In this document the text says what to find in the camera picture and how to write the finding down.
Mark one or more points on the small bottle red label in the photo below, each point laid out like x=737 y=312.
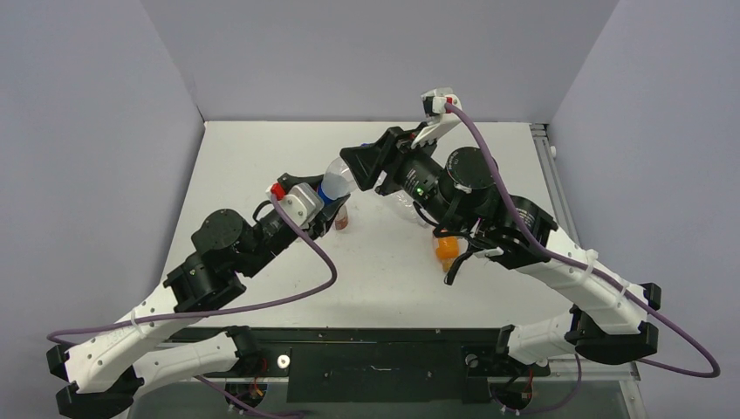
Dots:
x=341 y=220

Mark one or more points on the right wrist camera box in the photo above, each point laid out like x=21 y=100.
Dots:
x=439 y=120

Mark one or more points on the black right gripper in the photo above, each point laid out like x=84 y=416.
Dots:
x=386 y=160

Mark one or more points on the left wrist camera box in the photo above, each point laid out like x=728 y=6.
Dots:
x=294 y=202

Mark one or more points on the orange juice bottle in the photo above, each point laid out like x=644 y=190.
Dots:
x=446 y=248

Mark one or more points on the clear crushed plastic bottle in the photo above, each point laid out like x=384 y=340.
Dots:
x=403 y=207

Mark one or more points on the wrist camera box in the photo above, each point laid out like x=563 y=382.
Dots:
x=439 y=120
x=294 y=202

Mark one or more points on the Pepsi bottle blue label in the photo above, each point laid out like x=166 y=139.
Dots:
x=337 y=181

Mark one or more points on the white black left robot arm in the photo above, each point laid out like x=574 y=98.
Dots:
x=116 y=364

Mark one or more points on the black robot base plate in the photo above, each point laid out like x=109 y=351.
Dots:
x=383 y=364

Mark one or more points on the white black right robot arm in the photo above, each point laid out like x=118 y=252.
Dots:
x=608 y=319

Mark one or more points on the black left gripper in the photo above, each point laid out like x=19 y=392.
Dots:
x=319 y=224

